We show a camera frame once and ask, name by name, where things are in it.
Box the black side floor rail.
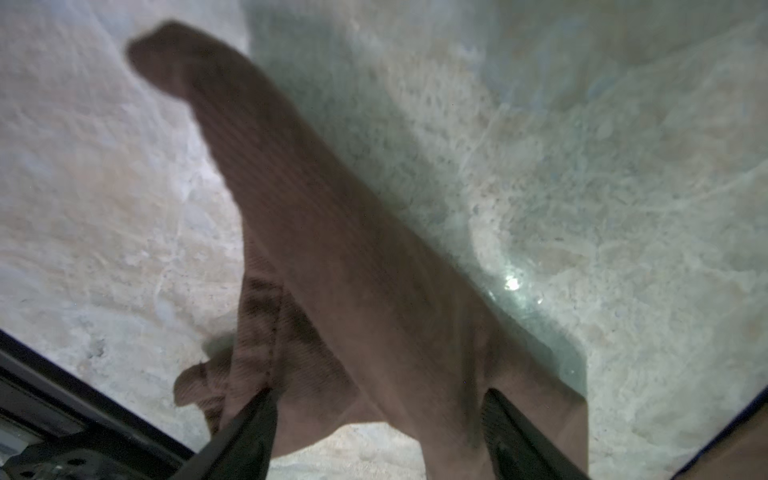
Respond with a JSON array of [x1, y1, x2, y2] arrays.
[[1, 333, 194, 480]]

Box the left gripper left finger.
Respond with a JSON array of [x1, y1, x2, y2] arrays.
[[170, 389, 278, 480]]

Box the brown trousers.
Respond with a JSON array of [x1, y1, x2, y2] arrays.
[[126, 22, 588, 479]]

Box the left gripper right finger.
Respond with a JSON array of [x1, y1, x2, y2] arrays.
[[481, 388, 589, 480]]

